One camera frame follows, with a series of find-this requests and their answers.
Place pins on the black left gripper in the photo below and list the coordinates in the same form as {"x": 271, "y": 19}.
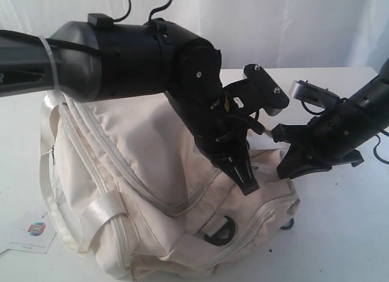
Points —
{"x": 219, "y": 131}

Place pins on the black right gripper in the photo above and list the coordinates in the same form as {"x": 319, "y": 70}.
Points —
{"x": 324, "y": 142}

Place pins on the cream fabric duffel bag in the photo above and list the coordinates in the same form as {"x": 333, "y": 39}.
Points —
{"x": 123, "y": 179}

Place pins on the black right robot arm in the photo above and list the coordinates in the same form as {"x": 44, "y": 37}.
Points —
{"x": 372, "y": 101}

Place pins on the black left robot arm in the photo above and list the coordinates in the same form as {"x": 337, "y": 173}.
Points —
{"x": 100, "y": 60}

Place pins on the black tape roll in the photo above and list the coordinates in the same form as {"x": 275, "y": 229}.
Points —
{"x": 288, "y": 225}

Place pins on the white curtain backdrop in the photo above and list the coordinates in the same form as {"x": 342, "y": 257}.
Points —
{"x": 273, "y": 33}

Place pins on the white paper card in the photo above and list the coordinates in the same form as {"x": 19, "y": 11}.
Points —
{"x": 32, "y": 232}

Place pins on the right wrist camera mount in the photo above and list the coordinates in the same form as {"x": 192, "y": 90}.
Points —
{"x": 308, "y": 93}

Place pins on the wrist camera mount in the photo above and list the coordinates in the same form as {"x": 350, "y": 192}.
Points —
{"x": 258, "y": 91}
{"x": 308, "y": 93}

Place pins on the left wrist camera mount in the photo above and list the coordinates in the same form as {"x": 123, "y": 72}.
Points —
{"x": 258, "y": 91}

